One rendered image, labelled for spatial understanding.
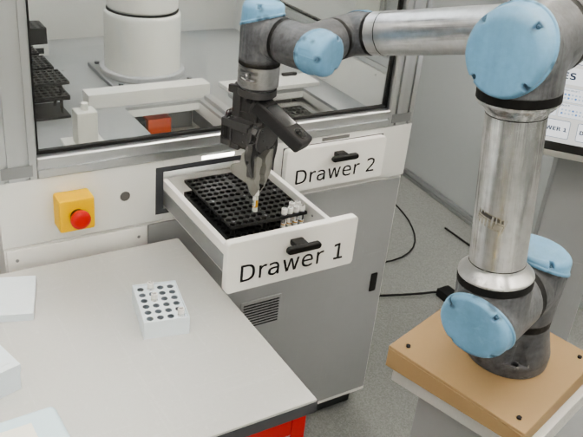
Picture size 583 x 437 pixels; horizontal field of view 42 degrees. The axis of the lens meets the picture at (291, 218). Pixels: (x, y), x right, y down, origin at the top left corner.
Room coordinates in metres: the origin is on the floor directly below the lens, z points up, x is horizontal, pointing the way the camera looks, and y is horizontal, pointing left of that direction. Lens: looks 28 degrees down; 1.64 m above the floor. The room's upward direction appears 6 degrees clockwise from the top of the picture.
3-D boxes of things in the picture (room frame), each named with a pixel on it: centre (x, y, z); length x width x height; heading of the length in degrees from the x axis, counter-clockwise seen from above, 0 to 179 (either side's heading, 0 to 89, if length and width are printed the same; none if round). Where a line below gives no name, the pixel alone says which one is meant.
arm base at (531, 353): (1.13, -0.41, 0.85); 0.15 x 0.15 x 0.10
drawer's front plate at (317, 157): (1.72, -0.09, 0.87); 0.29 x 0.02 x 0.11; 124
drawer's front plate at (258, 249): (1.27, -0.01, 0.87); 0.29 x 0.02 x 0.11; 124
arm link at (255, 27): (1.32, 0.08, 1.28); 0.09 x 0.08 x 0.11; 52
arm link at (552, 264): (1.11, -0.41, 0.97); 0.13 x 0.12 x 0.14; 142
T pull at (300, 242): (1.25, -0.02, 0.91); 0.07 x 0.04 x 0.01; 124
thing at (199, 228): (1.45, 0.11, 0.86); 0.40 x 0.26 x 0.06; 34
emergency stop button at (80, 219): (1.32, 0.42, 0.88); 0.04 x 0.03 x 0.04; 124
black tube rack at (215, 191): (1.44, 0.10, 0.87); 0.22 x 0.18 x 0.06; 34
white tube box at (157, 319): (1.18, 0.23, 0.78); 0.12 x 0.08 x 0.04; 23
